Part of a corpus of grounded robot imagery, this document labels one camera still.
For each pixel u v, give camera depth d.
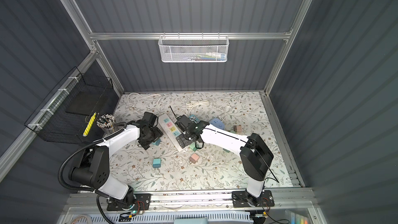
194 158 0.86
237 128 0.98
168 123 0.99
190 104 1.10
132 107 1.11
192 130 0.62
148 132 0.74
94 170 0.45
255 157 0.45
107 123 0.82
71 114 0.73
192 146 0.83
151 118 0.76
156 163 0.85
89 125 0.69
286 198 0.77
